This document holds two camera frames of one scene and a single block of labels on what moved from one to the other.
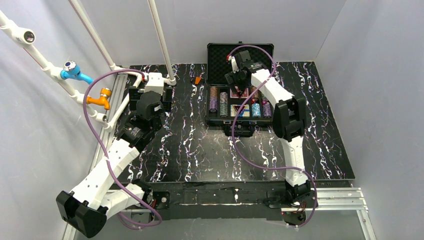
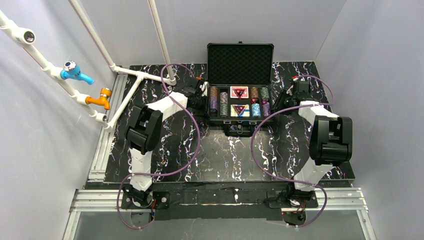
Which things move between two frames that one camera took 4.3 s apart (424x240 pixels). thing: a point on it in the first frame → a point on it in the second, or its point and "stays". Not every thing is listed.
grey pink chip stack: x=223 y=97 stays
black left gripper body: x=135 y=96 → x=201 y=97
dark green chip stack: x=223 y=110 stays
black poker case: x=238 y=112 stays
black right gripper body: x=238 y=84 → x=281 y=100
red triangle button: x=239 y=90 stays
